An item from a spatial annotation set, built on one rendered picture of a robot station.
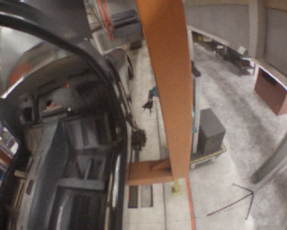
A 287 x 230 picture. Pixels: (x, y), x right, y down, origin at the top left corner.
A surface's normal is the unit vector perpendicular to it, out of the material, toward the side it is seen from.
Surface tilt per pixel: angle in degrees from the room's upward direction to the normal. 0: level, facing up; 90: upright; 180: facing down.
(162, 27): 90
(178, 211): 0
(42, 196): 74
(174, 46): 90
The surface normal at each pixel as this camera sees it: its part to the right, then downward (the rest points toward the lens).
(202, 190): -0.23, -0.73
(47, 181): 0.88, -0.34
